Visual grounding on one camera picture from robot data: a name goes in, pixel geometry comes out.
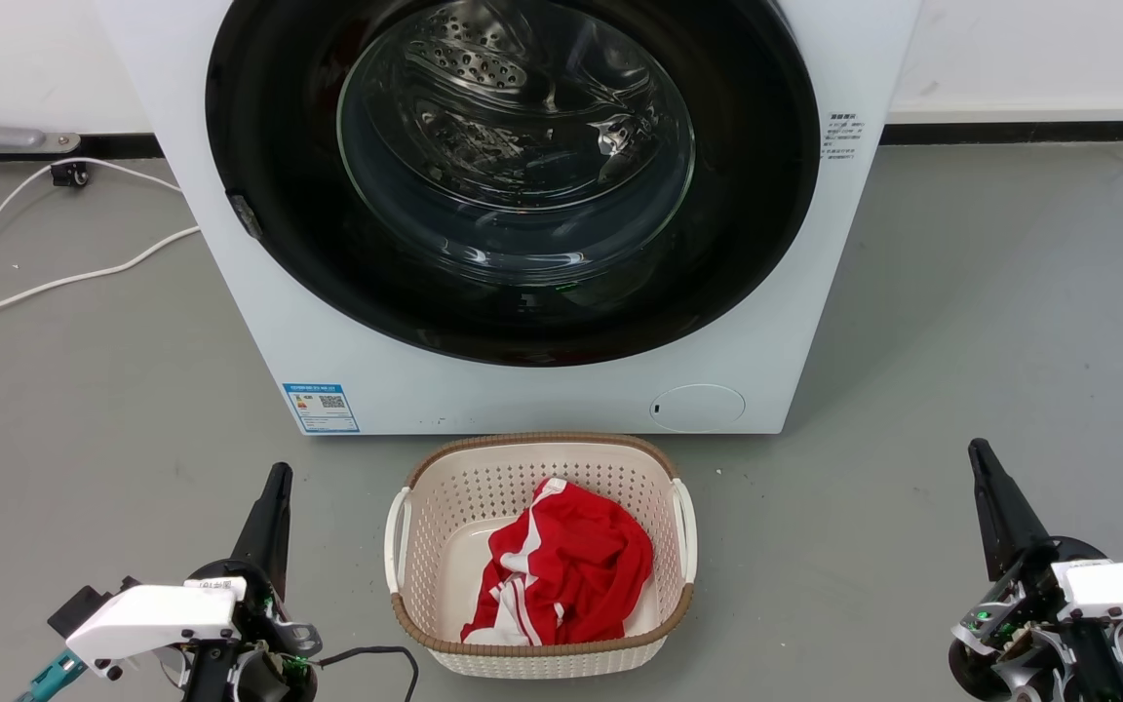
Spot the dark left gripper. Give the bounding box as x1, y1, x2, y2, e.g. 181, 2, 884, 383
181, 464, 322, 702

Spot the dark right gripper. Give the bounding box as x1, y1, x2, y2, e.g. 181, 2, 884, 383
949, 440, 1123, 702

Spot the black round glass washer door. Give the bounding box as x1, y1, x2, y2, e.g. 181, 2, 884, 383
205, 0, 822, 369

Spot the white front-load washing machine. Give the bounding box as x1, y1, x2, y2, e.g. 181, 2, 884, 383
94, 0, 923, 437

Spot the blue white energy label sticker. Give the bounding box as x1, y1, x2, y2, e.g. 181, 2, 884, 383
282, 382, 361, 435

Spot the cream perforated laundry basket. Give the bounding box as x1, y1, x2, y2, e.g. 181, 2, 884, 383
384, 432, 698, 679

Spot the red white striped garment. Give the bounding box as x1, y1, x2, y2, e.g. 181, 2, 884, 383
460, 477, 655, 647

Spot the round white filter cover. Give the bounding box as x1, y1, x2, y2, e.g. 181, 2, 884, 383
649, 383, 747, 434

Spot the small printed text sticker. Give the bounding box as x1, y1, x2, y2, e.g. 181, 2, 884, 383
821, 110, 867, 162

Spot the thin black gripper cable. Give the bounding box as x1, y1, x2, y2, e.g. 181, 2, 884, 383
316, 645, 421, 702

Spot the teal cable connector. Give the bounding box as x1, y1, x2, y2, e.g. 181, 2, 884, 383
16, 651, 87, 702

